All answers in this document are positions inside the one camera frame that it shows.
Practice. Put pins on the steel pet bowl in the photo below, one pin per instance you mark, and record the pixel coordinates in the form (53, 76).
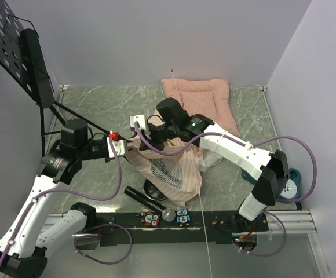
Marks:
(152, 192)

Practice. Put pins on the blue owl number tile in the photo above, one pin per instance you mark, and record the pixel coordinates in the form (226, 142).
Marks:
(182, 217)

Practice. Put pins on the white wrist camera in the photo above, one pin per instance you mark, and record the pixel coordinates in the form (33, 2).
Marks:
(140, 120)
(116, 145)

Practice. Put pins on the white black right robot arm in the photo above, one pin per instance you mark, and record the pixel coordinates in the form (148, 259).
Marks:
(268, 169)

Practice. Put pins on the pink pet cushion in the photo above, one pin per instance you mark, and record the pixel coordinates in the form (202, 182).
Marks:
(209, 98)

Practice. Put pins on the pink striped pet tent fabric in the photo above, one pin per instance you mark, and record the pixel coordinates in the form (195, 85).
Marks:
(177, 177)

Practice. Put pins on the white fibreglass tent pole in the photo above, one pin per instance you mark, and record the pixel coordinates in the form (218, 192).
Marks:
(200, 199)

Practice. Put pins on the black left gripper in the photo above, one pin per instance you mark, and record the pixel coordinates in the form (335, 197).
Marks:
(107, 159)

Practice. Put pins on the teal pet feeder toy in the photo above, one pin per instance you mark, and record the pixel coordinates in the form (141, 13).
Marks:
(292, 189)

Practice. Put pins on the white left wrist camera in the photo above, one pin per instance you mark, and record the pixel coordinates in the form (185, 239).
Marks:
(116, 145)

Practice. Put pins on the black music stand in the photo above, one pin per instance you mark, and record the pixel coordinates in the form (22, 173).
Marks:
(22, 58)

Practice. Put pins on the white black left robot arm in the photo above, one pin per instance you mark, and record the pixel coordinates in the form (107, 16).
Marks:
(25, 248)

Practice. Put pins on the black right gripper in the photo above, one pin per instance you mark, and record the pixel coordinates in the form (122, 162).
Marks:
(149, 136)

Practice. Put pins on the aluminium frame rail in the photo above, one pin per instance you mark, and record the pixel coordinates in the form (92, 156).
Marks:
(295, 222)

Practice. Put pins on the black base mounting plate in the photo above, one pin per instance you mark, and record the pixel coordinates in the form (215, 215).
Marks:
(113, 229)

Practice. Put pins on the red owl number tile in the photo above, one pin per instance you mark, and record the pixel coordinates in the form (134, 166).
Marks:
(150, 219)

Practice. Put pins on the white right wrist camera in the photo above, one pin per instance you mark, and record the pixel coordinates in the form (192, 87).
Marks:
(140, 120)

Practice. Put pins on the black handheld microphone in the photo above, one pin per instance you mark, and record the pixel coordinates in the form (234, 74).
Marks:
(168, 214)

